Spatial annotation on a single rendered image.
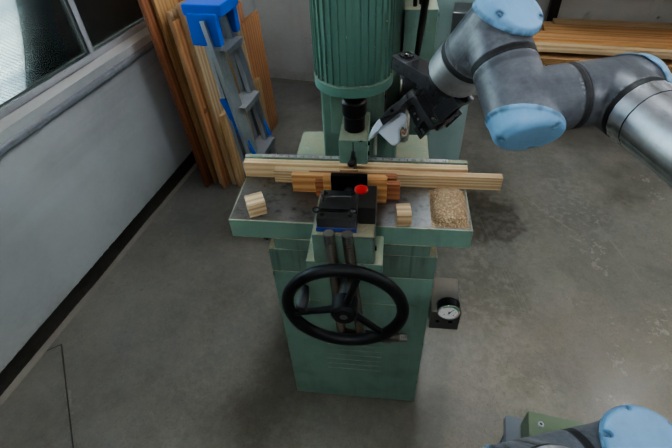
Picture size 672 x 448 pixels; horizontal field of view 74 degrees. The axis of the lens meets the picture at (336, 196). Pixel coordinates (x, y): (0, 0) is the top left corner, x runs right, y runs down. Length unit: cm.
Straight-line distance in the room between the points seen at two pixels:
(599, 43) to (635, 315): 152
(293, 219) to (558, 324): 137
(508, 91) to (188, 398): 164
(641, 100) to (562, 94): 9
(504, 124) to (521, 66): 8
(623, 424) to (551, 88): 56
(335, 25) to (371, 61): 10
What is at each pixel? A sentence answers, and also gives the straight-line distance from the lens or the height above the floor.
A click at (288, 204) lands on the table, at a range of 115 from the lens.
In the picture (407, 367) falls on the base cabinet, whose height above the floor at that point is 25.
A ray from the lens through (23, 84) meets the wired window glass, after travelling 212.
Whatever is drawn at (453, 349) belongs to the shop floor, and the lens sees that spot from 195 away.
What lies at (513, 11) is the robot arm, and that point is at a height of 145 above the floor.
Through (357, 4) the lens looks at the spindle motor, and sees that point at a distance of 89.
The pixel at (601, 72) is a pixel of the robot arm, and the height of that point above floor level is 139.
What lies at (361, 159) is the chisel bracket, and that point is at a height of 102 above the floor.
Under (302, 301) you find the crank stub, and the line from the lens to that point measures 94.
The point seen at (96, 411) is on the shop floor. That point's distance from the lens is 205.
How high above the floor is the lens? 166
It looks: 41 degrees down
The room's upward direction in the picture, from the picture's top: 3 degrees counter-clockwise
